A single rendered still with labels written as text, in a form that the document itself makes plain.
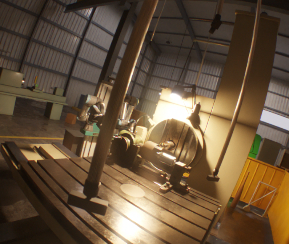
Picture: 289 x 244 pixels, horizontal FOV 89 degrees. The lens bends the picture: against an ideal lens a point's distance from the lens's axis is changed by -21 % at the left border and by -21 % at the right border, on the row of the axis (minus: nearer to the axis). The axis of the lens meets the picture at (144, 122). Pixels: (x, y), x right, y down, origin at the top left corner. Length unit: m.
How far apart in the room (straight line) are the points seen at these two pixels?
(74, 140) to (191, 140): 1.80
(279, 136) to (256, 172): 10.86
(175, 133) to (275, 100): 14.10
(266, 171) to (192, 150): 3.19
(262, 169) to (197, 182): 2.97
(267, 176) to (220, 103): 3.20
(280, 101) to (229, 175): 14.01
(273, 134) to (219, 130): 13.55
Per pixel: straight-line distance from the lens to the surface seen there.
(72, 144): 2.98
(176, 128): 1.95
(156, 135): 2.05
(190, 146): 1.91
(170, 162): 1.71
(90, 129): 2.61
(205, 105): 2.01
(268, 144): 9.86
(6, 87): 6.68
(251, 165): 4.78
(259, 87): 2.01
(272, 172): 4.87
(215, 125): 1.96
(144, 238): 1.00
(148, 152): 1.74
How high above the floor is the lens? 1.63
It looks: 5 degrees down
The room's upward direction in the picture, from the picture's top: 18 degrees clockwise
